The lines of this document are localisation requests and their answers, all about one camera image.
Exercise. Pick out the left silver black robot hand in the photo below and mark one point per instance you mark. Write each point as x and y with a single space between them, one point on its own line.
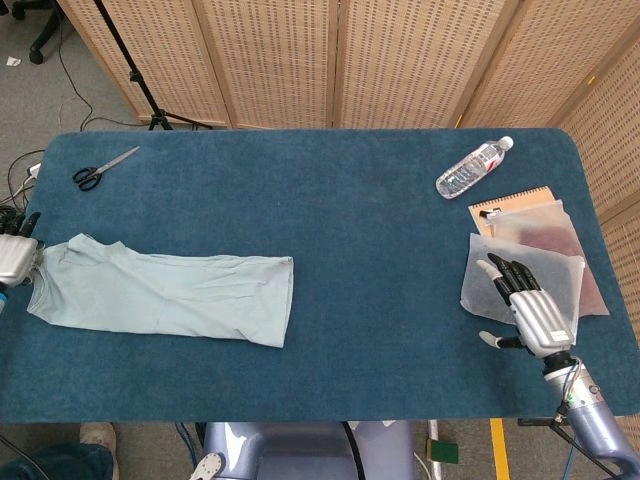
15 257

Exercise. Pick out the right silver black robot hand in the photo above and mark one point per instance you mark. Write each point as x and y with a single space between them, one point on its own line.
545 320

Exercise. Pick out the light green t-shirt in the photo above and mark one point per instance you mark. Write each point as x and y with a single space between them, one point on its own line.
160 295

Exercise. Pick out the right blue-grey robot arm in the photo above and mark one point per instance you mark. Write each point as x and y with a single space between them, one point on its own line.
595 425

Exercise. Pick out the frosted bag with QR label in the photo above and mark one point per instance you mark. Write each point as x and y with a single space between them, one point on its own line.
560 275

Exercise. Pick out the frosted bag with red garment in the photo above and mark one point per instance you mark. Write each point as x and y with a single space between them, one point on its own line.
545 235

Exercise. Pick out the white power plug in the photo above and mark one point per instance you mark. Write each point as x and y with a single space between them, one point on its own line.
33 171

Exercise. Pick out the brown spiral notebook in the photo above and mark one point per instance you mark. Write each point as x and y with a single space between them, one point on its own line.
510 198

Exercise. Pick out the white metal tube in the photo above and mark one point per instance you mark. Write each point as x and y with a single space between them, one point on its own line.
434 429

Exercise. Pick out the green block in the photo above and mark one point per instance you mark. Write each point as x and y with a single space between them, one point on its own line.
445 451

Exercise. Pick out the clear plastic water bottle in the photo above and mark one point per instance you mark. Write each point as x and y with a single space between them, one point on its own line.
467 170

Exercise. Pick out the person's beige shoe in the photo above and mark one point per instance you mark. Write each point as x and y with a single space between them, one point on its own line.
97 435

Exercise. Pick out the white paper scrap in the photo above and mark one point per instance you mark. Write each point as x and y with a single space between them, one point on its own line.
13 61

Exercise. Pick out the person's dark jeans leg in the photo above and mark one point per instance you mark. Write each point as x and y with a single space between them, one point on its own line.
60 465

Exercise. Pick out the black tripod stand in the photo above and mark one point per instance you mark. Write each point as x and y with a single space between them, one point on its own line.
134 76

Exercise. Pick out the black office chair base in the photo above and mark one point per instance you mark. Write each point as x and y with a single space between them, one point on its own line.
42 37

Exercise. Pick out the blue table cover cloth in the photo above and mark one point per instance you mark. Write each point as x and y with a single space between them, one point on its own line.
350 200

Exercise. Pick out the blue-grey robot torso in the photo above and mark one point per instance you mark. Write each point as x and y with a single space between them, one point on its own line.
300 450

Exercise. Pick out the white robot bracket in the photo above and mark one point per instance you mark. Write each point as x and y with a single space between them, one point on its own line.
209 466

